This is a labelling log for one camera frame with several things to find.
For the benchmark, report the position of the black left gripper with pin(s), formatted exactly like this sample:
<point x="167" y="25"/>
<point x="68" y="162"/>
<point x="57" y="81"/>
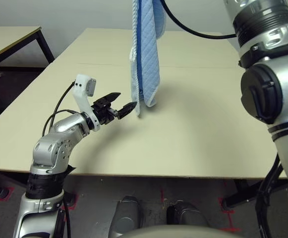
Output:
<point x="102" y="111"/>

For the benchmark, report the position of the light blue towel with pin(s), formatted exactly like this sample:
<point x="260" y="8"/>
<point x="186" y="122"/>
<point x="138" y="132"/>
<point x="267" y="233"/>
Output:
<point x="148" y="49"/>

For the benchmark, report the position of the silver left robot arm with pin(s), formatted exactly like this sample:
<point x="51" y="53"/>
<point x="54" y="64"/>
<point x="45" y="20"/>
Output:
<point x="57" y="138"/>

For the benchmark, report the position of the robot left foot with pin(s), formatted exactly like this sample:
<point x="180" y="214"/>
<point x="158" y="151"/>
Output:
<point x="126" y="213"/>

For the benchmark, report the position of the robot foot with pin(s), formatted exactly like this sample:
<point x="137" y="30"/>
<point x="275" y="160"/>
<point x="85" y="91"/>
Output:
<point x="126" y="213"/>
<point x="186" y="213"/>

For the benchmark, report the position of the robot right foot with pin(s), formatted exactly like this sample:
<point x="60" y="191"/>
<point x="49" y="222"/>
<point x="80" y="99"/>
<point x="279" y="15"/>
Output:
<point x="186" y="213"/>

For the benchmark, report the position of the grey robot torso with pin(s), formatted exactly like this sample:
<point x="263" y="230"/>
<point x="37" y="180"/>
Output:
<point x="176" y="233"/>

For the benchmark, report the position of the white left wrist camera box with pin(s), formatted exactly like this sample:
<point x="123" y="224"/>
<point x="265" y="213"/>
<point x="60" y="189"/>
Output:
<point x="81" y="86"/>

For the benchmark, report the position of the beige side table black frame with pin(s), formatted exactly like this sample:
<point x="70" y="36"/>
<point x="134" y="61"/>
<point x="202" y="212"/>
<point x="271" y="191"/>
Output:
<point x="7" y="42"/>

